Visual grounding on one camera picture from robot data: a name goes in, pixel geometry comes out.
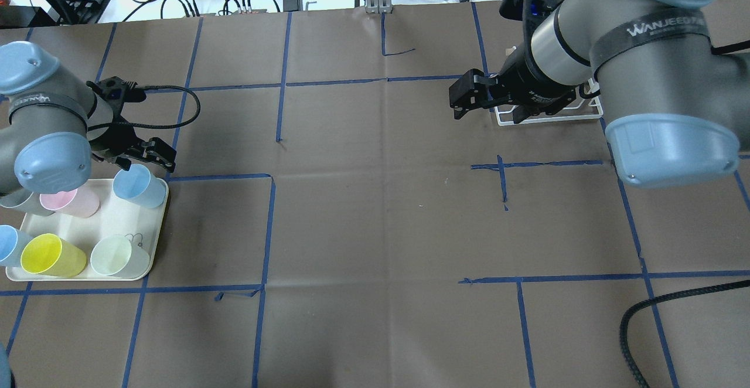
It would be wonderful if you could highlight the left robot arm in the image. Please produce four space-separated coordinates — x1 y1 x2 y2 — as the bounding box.
1 41 176 196

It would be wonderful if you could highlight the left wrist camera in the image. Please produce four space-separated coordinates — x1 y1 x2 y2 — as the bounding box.
86 76 146 115

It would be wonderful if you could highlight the cream plastic tray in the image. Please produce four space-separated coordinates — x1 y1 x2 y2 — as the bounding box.
21 179 166 281

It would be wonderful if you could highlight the black corrugated cable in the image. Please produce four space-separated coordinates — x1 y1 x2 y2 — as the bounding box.
620 280 750 388

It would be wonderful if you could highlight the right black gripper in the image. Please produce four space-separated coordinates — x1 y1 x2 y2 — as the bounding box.
448 46 577 124

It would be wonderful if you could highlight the white wire cup rack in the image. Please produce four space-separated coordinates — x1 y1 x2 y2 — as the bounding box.
490 97 604 127

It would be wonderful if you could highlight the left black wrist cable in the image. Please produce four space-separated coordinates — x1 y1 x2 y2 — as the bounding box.
88 85 201 132

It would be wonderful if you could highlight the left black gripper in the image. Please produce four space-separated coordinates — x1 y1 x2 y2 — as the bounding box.
90 122 176 171

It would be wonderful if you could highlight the pale green cup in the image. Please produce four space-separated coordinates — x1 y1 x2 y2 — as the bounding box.
90 235 152 279

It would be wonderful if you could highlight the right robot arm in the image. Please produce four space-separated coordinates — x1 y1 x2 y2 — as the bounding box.
448 0 748 188

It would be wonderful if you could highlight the grey cup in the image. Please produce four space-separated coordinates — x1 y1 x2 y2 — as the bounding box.
1 189 54 217

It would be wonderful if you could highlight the yellow cup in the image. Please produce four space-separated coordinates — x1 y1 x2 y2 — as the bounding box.
21 233 87 278

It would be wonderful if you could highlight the light blue cup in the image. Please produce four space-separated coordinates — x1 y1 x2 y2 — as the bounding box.
112 164 167 209
1 224 34 267

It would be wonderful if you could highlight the pink cup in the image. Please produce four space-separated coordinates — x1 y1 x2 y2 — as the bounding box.
39 186 101 218

